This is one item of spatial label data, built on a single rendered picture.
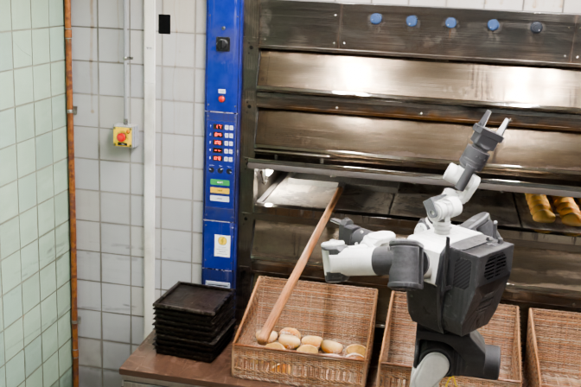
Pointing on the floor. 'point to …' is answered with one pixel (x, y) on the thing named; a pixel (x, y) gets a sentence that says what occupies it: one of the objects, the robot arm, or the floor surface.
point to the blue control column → (225, 72)
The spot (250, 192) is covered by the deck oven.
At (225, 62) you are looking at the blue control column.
